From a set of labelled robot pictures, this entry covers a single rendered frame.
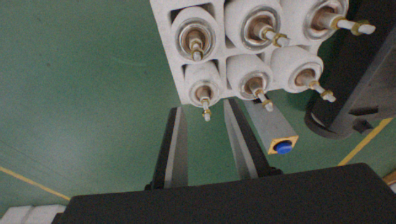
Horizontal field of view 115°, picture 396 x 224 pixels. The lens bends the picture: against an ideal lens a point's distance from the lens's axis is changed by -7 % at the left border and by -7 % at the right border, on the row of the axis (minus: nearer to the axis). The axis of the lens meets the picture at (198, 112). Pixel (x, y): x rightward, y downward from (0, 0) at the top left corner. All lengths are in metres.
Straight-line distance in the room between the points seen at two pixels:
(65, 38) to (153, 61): 0.30
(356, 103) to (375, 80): 0.09
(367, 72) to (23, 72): 1.23
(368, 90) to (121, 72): 0.88
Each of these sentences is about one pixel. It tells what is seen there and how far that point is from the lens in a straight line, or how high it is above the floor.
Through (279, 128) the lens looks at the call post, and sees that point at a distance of 0.45.
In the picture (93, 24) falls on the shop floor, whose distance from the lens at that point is 0.62.
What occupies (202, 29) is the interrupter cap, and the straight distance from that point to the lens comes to 0.28.
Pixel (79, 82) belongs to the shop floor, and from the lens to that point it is 0.76.
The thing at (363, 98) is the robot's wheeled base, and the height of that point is 0.19.
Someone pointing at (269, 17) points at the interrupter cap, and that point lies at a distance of 0.31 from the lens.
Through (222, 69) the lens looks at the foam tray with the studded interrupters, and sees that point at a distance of 0.39.
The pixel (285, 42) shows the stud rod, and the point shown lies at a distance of 0.23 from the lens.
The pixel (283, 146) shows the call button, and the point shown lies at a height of 0.33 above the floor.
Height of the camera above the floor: 0.53
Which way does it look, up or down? 49 degrees down
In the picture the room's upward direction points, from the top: 176 degrees clockwise
